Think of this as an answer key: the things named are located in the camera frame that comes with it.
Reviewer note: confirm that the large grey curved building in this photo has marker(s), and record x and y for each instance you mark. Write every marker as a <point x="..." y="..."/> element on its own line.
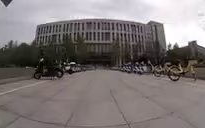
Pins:
<point x="100" y="36"/>

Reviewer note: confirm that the row of parked scooters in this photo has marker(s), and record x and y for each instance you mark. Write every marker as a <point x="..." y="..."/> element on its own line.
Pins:
<point x="135" y="68"/>
<point x="72" y="68"/>

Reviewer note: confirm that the grey stone paved plaza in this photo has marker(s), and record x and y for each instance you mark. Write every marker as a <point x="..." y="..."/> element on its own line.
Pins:
<point x="103" y="100"/>

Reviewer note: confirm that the dark scooter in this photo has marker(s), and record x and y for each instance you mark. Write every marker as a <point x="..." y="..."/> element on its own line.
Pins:
<point x="50" y="72"/>

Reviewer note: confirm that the yellow bicycle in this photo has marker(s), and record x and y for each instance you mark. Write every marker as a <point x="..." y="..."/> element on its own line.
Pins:
<point x="174" y="74"/>
<point x="157" y="70"/>

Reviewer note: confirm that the person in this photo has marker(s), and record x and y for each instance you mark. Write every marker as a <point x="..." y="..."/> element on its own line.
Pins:
<point x="41" y="60"/>

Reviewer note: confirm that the row of trees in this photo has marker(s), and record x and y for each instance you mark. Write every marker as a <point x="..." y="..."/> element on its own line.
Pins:
<point x="176" y="54"/>
<point x="13" y="55"/>

